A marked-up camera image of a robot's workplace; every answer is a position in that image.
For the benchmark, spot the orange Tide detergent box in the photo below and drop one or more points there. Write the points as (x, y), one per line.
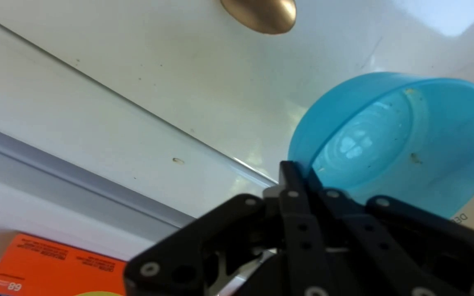
(45, 269)

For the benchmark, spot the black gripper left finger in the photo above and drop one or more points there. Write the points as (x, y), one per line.
(297, 236)

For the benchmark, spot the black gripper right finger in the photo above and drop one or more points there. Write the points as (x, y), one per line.
(412, 252)

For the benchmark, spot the blue cup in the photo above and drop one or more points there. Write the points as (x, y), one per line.
(445, 149)

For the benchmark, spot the orange bowl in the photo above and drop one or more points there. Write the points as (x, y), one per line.
(262, 14)

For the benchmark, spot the white washer lid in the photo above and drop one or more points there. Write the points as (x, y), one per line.
(193, 71)

